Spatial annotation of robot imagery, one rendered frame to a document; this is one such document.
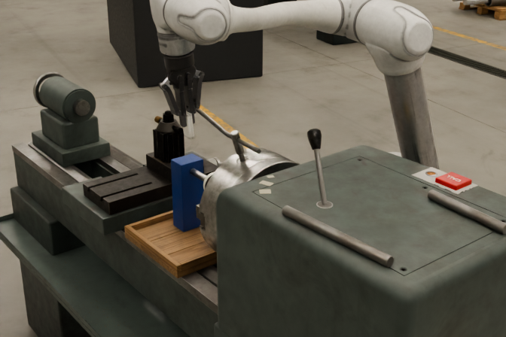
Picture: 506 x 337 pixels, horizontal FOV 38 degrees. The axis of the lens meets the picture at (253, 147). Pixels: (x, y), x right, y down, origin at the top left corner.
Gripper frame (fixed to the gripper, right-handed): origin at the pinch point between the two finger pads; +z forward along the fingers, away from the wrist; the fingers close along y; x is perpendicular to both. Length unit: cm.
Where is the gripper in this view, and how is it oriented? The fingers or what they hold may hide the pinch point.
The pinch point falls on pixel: (187, 125)
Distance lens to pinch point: 191.8
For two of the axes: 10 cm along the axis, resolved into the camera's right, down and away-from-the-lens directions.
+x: 6.2, 2.9, -7.3
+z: 0.8, 9.0, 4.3
